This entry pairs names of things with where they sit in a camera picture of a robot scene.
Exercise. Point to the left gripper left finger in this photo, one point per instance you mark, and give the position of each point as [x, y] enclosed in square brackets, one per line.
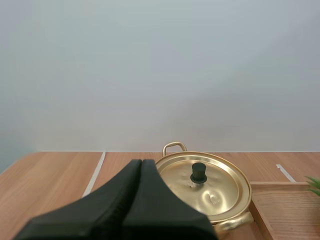
[100, 207]

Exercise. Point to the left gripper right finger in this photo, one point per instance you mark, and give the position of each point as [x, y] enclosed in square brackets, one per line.
[160, 212]

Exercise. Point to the yellow toy pineapple green crown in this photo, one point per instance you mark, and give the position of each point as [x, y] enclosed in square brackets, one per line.
[314, 184]

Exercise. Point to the gold lid with black knob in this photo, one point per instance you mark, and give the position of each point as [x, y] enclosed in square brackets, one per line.
[212, 187]

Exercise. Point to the shallow wooden tray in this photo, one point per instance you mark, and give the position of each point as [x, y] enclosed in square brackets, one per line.
[285, 212]

